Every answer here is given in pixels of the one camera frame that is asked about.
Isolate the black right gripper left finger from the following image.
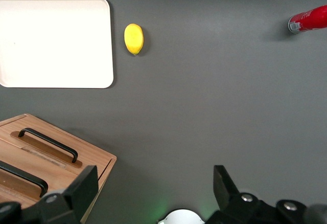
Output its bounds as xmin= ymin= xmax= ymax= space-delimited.
xmin=0 ymin=165 xmax=100 ymax=224

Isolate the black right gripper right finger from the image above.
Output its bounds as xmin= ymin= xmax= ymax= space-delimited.
xmin=204 ymin=165 xmax=314 ymax=224

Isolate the wooden drawer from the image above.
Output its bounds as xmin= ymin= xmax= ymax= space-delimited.
xmin=0 ymin=115 xmax=113 ymax=184
xmin=0 ymin=142 xmax=87 ymax=209

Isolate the black metal drawer handle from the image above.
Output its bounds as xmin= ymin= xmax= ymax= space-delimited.
xmin=17 ymin=128 xmax=79 ymax=164
xmin=0 ymin=160 xmax=49 ymax=198

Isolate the wooden drawer cabinet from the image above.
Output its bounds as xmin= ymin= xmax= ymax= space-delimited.
xmin=0 ymin=113 xmax=118 ymax=224

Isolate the cream plastic tray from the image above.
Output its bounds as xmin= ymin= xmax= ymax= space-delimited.
xmin=0 ymin=0 xmax=114 ymax=89

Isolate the yellow lemon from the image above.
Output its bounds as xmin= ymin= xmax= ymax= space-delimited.
xmin=124 ymin=23 xmax=145 ymax=56

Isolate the red bottle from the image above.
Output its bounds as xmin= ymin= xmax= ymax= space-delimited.
xmin=288 ymin=5 xmax=327 ymax=34

